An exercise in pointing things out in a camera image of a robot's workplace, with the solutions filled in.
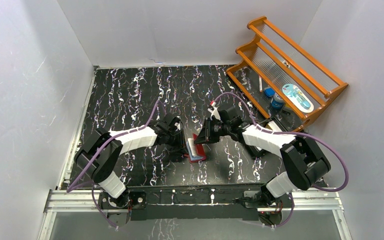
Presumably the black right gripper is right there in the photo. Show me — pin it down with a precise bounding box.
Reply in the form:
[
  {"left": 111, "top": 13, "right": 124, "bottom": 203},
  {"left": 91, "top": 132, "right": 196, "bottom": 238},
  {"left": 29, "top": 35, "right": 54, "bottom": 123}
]
[{"left": 194, "top": 117, "right": 231, "bottom": 144}]

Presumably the orange wooden shelf rack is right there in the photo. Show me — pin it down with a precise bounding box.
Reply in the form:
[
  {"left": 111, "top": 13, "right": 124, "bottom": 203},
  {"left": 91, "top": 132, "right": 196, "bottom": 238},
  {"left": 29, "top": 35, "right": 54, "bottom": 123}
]
[{"left": 226, "top": 16, "right": 348, "bottom": 132}]

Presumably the black plastic card box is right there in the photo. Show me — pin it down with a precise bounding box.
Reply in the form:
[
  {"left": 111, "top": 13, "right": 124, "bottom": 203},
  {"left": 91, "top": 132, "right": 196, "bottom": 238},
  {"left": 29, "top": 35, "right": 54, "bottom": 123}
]
[{"left": 242, "top": 123, "right": 291, "bottom": 158}]

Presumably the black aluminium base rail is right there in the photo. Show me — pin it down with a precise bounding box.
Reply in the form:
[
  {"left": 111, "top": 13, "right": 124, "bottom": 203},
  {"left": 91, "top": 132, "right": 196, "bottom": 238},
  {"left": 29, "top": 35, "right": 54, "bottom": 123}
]
[{"left": 44, "top": 180, "right": 345, "bottom": 229}]

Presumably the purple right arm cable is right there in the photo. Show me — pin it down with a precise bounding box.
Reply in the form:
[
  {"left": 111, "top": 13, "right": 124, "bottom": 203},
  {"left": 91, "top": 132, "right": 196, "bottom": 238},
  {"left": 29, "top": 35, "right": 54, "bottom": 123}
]
[{"left": 210, "top": 92, "right": 350, "bottom": 229}]

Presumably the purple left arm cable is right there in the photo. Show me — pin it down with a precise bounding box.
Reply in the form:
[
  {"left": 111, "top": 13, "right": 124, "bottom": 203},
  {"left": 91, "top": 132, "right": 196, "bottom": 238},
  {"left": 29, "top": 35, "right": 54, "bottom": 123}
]
[{"left": 66, "top": 99, "right": 166, "bottom": 229}]

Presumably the white pen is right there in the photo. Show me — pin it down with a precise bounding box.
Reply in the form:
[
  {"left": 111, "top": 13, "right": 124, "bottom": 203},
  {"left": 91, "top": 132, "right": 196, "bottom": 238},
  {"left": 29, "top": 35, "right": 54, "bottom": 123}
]
[{"left": 258, "top": 76, "right": 263, "bottom": 93}]

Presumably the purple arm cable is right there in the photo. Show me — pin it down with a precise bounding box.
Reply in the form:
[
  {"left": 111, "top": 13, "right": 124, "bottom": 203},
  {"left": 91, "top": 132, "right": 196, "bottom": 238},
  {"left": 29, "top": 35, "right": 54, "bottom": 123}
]
[
  {"left": 210, "top": 92, "right": 350, "bottom": 229},
  {"left": 66, "top": 99, "right": 166, "bottom": 229}
]

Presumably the small blue block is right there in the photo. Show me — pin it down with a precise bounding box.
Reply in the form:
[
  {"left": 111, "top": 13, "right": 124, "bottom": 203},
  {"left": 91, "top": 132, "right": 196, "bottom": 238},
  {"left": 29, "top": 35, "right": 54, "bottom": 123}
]
[{"left": 263, "top": 87, "right": 276, "bottom": 98}]

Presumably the red card holder wallet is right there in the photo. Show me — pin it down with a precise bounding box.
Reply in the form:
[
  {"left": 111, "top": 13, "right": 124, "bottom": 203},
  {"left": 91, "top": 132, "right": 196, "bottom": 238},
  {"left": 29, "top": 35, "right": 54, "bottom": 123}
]
[{"left": 186, "top": 133, "right": 207, "bottom": 163}]

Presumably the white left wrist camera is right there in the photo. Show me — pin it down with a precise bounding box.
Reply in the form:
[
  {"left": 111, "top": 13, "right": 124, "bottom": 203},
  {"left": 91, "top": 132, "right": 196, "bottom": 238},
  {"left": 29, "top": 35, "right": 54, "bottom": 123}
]
[{"left": 175, "top": 121, "right": 184, "bottom": 131}]

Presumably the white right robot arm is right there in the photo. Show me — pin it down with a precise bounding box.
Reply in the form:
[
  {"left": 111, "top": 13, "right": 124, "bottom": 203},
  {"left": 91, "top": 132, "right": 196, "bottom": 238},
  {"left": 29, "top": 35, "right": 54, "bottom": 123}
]
[{"left": 186, "top": 107, "right": 331, "bottom": 207}]

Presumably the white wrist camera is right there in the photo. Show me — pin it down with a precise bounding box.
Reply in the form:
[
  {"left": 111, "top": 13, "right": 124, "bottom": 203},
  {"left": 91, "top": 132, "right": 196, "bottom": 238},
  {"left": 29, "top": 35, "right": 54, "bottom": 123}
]
[
  {"left": 207, "top": 101, "right": 221, "bottom": 121},
  {"left": 175, "top": 121, "right": 184, "bottom": 131}
]

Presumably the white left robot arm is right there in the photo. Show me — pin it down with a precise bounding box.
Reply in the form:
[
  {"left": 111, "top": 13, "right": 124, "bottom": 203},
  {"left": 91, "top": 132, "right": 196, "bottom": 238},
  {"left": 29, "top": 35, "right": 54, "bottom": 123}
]
[{"left": 74, "top": 113, "right": 188, "bottom": 208}]

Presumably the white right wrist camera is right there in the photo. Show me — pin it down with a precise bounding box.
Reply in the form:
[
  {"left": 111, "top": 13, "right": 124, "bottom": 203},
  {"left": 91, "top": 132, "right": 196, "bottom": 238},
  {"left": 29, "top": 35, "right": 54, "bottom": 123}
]
[{"left": 207, "top": 101, "right": 221, "bottom": 121}]

